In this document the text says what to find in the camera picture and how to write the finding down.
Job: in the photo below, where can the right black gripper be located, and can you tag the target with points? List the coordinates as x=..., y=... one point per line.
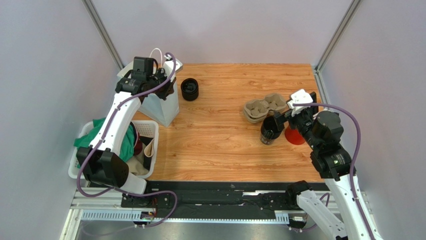
x=284, y=119

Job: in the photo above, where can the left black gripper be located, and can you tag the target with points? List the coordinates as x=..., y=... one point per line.
x=169, y=90

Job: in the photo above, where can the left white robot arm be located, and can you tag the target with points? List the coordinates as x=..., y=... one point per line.
x=100, y=161

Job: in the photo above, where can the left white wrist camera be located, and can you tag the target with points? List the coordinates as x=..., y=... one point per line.
x=171, y=68

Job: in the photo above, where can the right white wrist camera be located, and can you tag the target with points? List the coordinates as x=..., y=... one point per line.
x=299, y=97

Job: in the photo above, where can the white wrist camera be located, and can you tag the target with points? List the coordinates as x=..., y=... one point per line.
x=299, y=97
x=171, y=68

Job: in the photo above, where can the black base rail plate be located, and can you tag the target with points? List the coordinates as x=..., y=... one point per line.
x=215, y=200

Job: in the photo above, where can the beige cloth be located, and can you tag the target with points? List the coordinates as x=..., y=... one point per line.
x=140, y=164

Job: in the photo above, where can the red straw holder cup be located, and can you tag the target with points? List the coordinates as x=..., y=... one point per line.
x=293, y=136

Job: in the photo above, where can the black paper cup stack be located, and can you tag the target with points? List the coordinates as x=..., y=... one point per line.
x=270, y=130

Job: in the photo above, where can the white paper bag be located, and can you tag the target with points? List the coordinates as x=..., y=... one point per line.
x=163, y=111

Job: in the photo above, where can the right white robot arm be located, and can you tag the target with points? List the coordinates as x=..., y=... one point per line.
x=319, y=124

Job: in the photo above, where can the black cup lid stack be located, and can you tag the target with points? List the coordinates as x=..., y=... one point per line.
x=189, y=89

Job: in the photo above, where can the green cloth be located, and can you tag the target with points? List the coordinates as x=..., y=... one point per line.
x=127, y=145

